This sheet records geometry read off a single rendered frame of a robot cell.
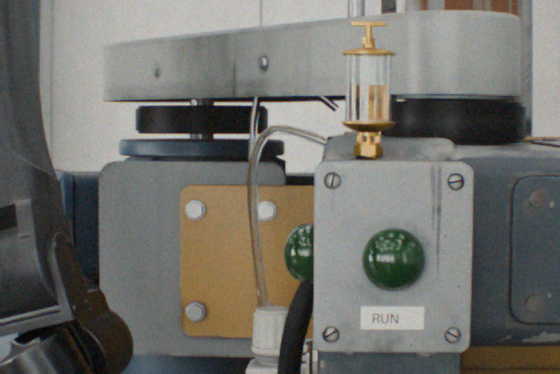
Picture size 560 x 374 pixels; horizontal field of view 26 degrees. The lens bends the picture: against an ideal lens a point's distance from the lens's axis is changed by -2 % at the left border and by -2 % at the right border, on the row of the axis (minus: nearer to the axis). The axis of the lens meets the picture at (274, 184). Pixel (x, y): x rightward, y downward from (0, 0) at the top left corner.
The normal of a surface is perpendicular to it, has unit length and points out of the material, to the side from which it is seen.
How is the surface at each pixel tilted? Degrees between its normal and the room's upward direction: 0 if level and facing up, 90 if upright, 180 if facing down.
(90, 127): 90
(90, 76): 90
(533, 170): 79
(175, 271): 90
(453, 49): 90
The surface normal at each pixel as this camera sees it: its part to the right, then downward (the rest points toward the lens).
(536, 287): -0.07, 0.05
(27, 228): -0.30, -0.27
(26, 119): 0.90, -0.34
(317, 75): -0.83, 0.03
